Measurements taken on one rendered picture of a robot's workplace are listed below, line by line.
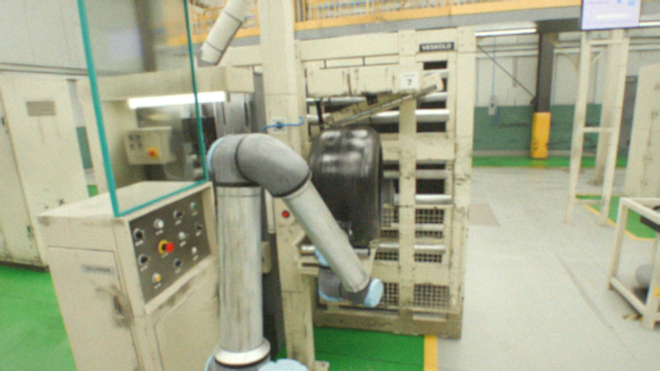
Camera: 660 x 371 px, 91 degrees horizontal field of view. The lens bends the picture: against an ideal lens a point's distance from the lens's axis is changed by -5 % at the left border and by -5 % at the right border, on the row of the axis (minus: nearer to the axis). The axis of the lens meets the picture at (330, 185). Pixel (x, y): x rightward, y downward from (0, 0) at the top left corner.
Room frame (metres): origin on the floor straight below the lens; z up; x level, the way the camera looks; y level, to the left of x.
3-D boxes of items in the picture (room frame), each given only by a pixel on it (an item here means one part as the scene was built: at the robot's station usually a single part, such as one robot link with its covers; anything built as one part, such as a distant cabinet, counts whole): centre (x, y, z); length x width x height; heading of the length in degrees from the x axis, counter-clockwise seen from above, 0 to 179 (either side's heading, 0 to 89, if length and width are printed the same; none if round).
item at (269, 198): (1.74, 0.31, 1.19); 0.05 x 0.04 x 0.48; 167
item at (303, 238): (1.76, 0.14, 0.90); 0.40 x 0.03 x 0.10; 167
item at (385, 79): (1.98, -0.22, 1.71); 0.61 x 0.25 x 0.15; 77
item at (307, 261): (1.58, 0.00, 0.84); 0.36 x 0.09 x 0.06; 77
